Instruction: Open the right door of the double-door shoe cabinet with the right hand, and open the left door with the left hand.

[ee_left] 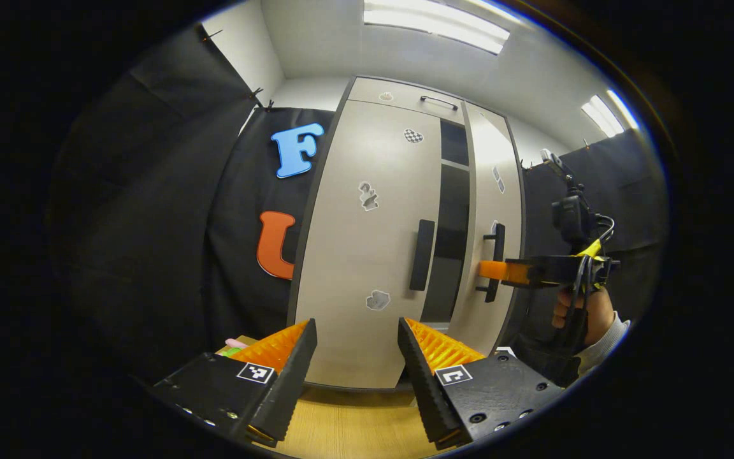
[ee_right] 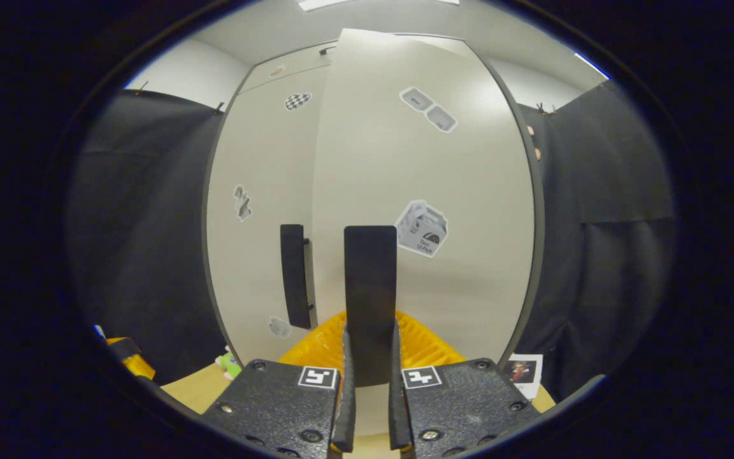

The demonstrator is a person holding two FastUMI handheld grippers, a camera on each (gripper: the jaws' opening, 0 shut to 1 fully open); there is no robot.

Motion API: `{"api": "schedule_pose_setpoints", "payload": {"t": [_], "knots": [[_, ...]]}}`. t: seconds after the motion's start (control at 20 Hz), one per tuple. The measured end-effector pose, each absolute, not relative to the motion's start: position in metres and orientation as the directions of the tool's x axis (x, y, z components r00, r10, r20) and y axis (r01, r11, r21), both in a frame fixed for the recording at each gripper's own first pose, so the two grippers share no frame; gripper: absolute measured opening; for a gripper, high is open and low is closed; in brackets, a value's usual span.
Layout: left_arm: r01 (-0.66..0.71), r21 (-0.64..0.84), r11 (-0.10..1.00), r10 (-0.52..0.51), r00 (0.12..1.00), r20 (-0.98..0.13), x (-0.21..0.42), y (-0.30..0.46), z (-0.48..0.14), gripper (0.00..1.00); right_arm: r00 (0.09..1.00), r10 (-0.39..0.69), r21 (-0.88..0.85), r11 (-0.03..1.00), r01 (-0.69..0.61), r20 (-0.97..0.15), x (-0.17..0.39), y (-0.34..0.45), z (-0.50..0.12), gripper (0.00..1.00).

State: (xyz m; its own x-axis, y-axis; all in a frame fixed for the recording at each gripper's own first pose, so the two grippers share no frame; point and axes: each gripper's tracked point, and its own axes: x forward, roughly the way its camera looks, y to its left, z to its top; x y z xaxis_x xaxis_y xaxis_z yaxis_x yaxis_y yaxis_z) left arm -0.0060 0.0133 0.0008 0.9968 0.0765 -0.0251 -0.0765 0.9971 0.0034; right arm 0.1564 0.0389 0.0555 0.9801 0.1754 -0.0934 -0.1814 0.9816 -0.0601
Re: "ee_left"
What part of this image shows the black door handle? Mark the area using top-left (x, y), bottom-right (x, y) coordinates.
top-left (475, 223), bottom-right (506, 303)
top-left (409, 219), bottom-right (436, 292)

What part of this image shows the black backdrop cloth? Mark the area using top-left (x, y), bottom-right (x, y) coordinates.
top-left (48, 25), bottom-right (336, 383)
top-left (510, 127), bottom-right (670, 386)

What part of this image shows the small ceiling light panel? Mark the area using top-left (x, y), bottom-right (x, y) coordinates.
top-left (582, 96), bottom-right (626, 138)

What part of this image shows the beige shoe cabinet door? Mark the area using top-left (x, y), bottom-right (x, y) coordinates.
top-left (447, 102), bottom-right (524, 358)
top-left (294, 99), bottom-right (442, 390)

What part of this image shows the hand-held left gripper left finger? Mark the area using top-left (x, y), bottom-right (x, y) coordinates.
top-left (150, 319), bottom-right (318, 448)

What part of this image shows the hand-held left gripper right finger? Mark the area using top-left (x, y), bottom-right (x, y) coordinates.
top-left (398, 317), bottom-right (565, 450)

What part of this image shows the large ceiling light panel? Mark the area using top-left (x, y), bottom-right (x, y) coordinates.
top-left (363, 0), bottom-right (511, 55)

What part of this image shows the double-door shoe cabinet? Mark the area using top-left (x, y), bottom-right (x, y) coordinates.
top-left (286, 75), bottom-right (527, 391)

